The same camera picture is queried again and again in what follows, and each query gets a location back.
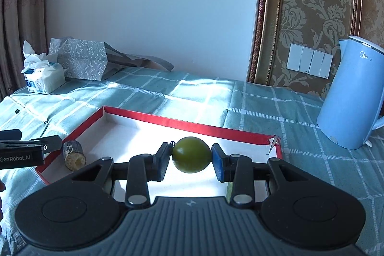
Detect grey patterned gift bag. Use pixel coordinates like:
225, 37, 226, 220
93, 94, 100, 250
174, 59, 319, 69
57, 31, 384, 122
48, 38, 175, 82

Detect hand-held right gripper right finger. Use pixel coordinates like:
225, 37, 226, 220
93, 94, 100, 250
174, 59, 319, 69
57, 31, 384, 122
211, 143, 309, 205

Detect blue electric kettle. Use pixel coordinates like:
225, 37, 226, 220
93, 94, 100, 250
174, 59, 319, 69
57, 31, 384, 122
317, 36, 384, 150

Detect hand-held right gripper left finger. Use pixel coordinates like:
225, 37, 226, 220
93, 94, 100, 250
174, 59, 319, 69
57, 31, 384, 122
64, 141, 174, 208

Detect white wall switch panel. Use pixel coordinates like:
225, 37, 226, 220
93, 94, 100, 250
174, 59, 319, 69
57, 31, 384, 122
286, 44, 333, 78

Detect green tomato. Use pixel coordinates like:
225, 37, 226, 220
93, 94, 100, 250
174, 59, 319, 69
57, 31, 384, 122
172, 137, 212, 174

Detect sugarcane piece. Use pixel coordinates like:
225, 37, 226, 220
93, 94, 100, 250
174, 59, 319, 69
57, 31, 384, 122
62, 140, 87, 171

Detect damask wall panel with frame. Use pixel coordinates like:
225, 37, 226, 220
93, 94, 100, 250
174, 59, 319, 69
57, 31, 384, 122
247, 0, 384, 101

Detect white tissue pack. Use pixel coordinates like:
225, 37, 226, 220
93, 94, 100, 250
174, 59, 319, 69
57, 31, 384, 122
21, 40, 66, 95

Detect brown patterned curtain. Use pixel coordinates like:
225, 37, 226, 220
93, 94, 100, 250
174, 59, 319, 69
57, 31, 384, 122
0, 0, 50, 101

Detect red cardboard tray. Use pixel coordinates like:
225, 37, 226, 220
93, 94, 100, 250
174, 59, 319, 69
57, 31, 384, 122
35, 106, 283, 203

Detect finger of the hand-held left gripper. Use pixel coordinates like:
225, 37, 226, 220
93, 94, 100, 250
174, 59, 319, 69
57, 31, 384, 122
28, 135, 62, 152

